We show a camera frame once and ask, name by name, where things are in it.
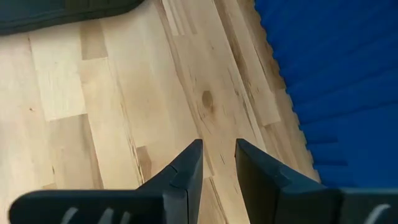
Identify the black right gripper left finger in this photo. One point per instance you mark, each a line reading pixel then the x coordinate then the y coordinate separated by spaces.
pixel 149 199

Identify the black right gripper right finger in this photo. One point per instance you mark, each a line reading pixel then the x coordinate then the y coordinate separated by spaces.
pixel 280 193

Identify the dark grey rubber slide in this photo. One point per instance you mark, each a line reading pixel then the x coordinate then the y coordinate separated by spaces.
pixel 46 14

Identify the blue plastic ribbed bin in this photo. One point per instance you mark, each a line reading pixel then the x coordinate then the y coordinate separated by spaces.
pixel 342 77

